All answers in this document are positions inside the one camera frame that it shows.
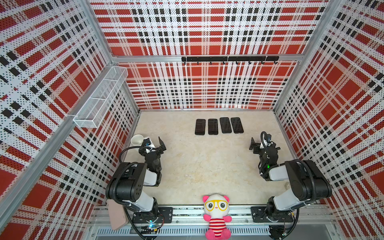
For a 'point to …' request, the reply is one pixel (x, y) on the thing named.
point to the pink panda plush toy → (216, 208)
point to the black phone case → (200, 128)
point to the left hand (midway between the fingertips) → (152, 141)
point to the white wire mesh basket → (93, 112)
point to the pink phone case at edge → (118, 214)
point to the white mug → (137, 140)
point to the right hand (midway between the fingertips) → (260, 139)
